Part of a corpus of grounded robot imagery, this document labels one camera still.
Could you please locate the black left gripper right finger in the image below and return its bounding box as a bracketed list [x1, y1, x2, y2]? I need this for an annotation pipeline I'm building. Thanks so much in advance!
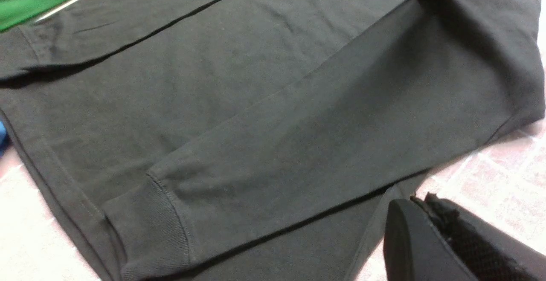
[411, 193, 545, 281]

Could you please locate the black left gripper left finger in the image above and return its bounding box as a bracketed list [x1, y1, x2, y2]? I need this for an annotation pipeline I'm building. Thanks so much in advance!
[383, 199, 477, 281]

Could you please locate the gray long-sleeve top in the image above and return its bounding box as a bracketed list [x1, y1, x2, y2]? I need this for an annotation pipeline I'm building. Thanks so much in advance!
[1, 0, 545, 281]

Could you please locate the blue crumpled garment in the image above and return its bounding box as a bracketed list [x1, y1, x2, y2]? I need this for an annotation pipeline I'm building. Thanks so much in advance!
[0, 122, 9, 157]

